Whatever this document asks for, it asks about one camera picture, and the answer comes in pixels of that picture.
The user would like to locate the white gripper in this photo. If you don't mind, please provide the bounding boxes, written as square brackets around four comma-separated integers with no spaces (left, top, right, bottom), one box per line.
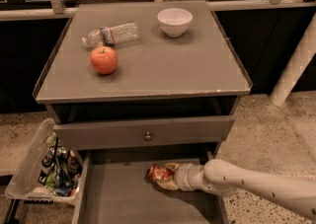
[157,163,201,191]

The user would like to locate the red coke can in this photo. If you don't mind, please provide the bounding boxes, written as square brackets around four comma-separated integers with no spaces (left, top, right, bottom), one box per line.
[148,164,174,182]

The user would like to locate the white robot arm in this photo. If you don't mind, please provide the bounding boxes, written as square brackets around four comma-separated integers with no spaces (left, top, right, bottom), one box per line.
[148,159,316,221]

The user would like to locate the round metal drawer knob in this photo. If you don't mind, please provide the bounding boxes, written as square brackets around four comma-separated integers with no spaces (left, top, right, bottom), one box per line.
[144,131,153,141]

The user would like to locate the open grey middle drawer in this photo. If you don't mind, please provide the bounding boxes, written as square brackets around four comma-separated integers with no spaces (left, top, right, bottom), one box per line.
[72,144,228,224]

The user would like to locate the grey top drawer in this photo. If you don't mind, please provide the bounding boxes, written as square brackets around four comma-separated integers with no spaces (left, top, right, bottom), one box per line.
[53,115,234,150]

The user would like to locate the grey drawer cabinet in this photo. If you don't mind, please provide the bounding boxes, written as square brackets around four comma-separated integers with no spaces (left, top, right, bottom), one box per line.
[32,0,254,157]

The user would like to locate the snack bags in bin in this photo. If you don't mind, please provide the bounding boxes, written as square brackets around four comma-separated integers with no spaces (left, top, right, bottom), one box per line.
[38,132,82,197]

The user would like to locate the clear plastic bin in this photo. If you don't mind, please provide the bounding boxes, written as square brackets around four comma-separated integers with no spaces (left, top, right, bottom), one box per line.
[5,118,79,205]

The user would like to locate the red apple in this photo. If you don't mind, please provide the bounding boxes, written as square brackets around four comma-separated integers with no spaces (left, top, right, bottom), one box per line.
[90,46,119,75]

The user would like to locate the clear plastic water bottle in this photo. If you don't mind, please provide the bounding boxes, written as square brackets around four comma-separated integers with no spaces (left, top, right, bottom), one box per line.
[82,21,139,48]

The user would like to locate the white ceramic bowl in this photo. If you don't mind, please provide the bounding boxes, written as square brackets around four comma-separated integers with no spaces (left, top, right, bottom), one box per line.
[157,8,193,37]

